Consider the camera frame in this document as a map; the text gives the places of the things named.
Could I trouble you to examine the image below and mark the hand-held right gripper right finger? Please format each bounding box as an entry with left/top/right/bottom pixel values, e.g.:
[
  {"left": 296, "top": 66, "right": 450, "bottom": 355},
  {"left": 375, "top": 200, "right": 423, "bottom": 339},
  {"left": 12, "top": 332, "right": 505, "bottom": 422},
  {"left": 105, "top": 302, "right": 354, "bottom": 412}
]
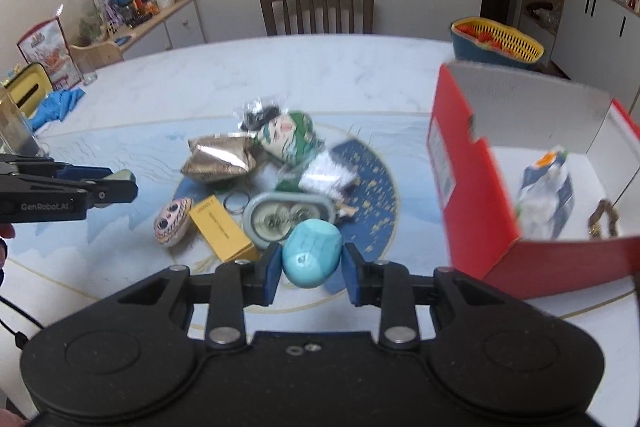
[{"left": 341, "top": 243, "right": 521, "bottom": 352}]

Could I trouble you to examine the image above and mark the blue and white packet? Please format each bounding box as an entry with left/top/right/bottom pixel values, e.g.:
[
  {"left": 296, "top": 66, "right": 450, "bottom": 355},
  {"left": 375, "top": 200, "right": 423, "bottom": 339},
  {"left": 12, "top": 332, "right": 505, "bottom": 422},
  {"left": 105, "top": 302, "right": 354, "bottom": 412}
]
[{"left": 514, "top": 145, "right": 576, "bottom": 241}]

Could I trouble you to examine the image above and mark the wooden slat-back chair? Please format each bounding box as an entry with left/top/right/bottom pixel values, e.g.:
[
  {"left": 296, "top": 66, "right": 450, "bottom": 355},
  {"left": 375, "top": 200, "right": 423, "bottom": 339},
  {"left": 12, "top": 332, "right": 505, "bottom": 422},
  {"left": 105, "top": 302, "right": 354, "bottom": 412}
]
[{"left": 259, "top": 0, "right": 376, "bottom": 37}]

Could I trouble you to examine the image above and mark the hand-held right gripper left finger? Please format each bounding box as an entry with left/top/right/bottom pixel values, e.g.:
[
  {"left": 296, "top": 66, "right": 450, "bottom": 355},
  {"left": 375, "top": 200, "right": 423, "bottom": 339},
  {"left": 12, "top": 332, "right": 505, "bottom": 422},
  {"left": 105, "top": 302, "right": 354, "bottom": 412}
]
[{"left": 119, "top": 243, "right": 284, "bottom": 351}]

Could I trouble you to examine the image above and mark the red printed carton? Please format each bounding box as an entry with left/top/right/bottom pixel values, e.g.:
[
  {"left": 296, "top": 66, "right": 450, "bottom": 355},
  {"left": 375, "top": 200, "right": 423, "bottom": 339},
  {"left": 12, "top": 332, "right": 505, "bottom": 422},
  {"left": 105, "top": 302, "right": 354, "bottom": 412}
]
[{"left": 16, "top": 17, "right": 84, "bottom": 90}]

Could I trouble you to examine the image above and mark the grey oval tin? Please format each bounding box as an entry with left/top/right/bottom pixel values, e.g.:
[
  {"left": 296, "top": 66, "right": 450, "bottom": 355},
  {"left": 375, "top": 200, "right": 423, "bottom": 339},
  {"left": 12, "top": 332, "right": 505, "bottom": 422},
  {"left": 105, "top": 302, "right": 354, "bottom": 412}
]
[{"left": 243, "top": 191, "right": 335, "bottom": 254}]

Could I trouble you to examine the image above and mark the small yellow box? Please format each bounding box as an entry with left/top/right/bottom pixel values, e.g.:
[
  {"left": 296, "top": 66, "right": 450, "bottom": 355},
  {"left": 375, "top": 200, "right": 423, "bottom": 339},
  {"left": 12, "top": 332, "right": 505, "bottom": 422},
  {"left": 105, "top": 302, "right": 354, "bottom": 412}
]
[{"left": 189, "top": 195, "right": 261, "bottom": 263}]

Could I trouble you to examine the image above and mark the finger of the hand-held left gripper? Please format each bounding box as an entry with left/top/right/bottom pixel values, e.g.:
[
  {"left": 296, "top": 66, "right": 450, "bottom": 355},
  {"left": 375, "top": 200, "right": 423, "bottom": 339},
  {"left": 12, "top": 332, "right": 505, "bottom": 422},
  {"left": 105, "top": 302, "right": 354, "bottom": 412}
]
[
  {"left": 52, "top": 161, "right": 137, "bottom": 184},
  {"left": 82, "top": 179, "right": 139, "bottom": 208}
]

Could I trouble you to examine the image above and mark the painted face wooden egg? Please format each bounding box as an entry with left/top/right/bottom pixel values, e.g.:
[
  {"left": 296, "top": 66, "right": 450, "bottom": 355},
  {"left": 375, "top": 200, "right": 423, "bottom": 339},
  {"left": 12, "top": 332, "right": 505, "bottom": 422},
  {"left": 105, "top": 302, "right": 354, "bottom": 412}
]
[{"left": 153, "top": 198, "right": 192, "bottom": 248}]

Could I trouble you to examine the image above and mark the clear plastic container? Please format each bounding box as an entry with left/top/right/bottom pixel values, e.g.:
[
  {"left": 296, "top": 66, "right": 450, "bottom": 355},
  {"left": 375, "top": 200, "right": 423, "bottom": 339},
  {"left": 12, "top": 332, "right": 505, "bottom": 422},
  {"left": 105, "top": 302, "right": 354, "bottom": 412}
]
[{"left": 0, "top": 84, "right": 40, "bottom": 156}]

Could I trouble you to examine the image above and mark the white and wood wall cabinet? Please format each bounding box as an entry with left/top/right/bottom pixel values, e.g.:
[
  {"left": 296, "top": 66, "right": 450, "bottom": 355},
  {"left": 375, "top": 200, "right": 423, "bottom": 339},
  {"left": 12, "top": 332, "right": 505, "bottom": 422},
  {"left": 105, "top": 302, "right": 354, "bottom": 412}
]
[{"left": 549, "top": 0, "right": 640, "bottom": 104}]

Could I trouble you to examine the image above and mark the yellow tissue box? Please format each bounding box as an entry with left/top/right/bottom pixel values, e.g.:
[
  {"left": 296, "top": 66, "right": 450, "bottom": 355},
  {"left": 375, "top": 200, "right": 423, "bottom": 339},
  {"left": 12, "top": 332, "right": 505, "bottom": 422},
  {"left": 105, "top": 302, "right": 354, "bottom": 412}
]
[{"left": 4, "top": 61, "right": 54, "bottom": 118}]

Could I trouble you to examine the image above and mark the blue cloth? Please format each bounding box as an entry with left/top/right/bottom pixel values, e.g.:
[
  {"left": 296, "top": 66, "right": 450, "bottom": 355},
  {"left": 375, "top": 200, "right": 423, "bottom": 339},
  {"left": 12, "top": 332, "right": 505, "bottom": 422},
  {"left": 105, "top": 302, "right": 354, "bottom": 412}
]
[{"left": 27, "top": 86, "right": 86, "bottom": 133}]

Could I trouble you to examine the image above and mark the bag of small black parts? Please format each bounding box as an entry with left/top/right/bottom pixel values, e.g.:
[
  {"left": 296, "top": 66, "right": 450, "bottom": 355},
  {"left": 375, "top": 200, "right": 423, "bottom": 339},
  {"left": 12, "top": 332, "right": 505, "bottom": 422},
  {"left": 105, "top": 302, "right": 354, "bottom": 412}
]
[{"left": 238, "top": 98, "right": 282, "bottom": 134}]

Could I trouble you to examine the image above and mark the low white sideboard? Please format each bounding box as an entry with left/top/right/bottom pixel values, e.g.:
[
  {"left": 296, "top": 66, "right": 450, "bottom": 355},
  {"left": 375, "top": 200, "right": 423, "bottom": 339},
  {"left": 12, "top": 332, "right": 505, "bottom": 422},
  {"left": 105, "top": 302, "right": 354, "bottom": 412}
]
[{"left": 69, "top": 0, "right": 207, "bottom": 68}]

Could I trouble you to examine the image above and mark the brown bead bracelet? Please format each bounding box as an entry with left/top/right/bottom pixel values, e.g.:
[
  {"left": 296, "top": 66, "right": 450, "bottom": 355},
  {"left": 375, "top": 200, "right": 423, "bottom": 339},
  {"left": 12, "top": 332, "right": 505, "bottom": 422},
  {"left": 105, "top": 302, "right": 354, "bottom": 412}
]
[{"left": 587, "top": 199, "right": 619, "bottom": 238}]

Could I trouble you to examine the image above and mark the gold foil packet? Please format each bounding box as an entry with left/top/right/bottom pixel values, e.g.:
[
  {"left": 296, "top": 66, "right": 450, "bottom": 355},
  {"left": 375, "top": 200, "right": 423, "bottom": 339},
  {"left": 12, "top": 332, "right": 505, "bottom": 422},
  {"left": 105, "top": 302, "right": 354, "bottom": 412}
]
[{"left": 179, "top": 134, "right": 258, "bottom": 184}]

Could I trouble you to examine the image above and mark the person's left hand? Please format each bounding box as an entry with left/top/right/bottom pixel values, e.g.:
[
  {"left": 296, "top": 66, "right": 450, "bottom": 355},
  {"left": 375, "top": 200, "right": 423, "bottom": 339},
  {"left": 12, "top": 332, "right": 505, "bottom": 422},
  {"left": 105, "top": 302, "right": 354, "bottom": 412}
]
[{"left": 0, "top": 223, "right": 17, "bottom": 269}]

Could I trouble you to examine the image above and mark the drinking glass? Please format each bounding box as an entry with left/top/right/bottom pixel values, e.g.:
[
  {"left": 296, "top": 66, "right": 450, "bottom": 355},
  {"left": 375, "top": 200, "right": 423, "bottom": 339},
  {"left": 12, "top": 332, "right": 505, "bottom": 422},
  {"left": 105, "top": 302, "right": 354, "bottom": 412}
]
[{"left": 74, "top": 51, "right": 99, "bottom": 86}]

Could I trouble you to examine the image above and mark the turquoise egg-shaped toy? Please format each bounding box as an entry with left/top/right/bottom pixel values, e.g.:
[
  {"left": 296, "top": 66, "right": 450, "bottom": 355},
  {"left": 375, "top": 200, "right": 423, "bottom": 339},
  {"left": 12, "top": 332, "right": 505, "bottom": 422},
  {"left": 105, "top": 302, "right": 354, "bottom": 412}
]
[{"left": 281, "top": 219, "right": 344, "bottom": 289}]

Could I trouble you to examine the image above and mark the white clear plastic bag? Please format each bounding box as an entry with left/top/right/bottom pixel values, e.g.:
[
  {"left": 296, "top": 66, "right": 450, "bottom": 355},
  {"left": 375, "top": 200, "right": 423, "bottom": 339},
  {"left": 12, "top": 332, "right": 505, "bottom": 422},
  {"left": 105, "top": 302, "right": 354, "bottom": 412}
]
[{"left": 276, "top": 151, "right": 359, "bottom": 210}]

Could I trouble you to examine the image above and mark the red cardboard box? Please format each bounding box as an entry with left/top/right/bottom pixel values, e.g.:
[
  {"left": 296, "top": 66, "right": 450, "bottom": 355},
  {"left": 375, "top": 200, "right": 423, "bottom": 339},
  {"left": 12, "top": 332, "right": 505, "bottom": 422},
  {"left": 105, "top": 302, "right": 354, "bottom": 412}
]
[{"left": 426, "top": 60, "right": 640, "bottom": 301}]

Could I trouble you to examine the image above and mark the yellow basket in blue bowl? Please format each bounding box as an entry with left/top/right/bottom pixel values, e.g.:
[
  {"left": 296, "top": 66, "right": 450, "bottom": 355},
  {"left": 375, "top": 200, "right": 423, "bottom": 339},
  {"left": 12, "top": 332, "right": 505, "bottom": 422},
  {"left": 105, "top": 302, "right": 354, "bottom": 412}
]
[{"left": 449, "top": 16, "right": 545, "bottom": 70}]

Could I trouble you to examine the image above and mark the metal key ring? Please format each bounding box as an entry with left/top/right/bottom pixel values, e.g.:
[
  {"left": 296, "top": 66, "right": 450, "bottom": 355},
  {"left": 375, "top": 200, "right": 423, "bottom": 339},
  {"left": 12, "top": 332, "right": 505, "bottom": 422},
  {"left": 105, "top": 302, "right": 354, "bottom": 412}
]
[{"left": 223, "top": 191, "right": 250, "bottom": 212}]

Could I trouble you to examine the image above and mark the black cable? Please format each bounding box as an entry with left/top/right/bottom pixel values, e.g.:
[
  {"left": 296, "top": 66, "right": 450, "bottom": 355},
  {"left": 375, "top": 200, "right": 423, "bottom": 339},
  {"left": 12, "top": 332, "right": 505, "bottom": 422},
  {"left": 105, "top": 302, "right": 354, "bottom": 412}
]
[{"left": 0, "top": 296, "right": 47, "bottom": 350}]

